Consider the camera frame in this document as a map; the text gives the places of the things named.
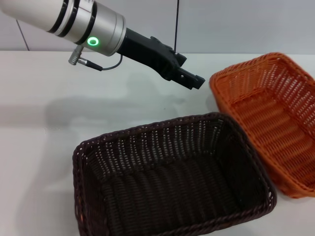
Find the dark brown woven basket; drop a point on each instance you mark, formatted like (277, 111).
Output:
(172, 186)

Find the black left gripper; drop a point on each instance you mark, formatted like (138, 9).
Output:
(145, 52)

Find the orange woven basket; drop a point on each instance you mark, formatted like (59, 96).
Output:
(270, 127)

